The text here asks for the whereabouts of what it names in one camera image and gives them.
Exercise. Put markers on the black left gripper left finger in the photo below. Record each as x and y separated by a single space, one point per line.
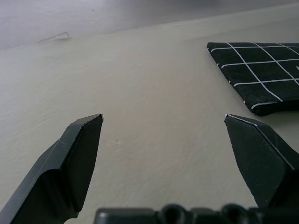
58 172

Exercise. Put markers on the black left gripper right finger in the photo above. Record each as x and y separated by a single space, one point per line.
264 163

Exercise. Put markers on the black white-grid fabric pouch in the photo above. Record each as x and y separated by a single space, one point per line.
259 70

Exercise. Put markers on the clear plastic piece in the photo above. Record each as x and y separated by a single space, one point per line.
57 37

